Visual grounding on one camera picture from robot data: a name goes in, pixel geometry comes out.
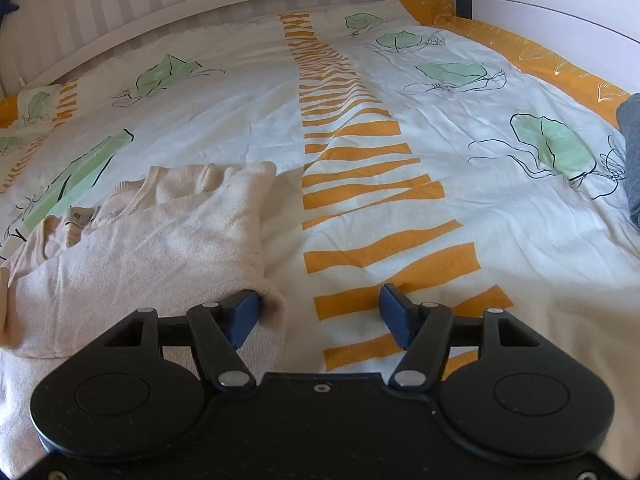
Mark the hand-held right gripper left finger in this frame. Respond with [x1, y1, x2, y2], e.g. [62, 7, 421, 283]
[102, 290, 264, 392]

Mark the blue-grey cloth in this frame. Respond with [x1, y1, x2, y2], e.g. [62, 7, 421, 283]
[616, 93, 640, 232]

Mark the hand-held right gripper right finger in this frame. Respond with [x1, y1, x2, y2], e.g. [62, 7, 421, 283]
[378, 283, 542, 391]

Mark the orange bed sheet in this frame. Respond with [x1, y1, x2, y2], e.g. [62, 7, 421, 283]
[0, 0, 632, 129]

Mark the pale pink knit sweater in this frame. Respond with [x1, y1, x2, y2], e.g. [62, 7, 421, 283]
[0, 161, 288, 376]

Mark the white printed duvet cover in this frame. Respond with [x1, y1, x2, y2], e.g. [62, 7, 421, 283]
[0, 0, 640, 476]

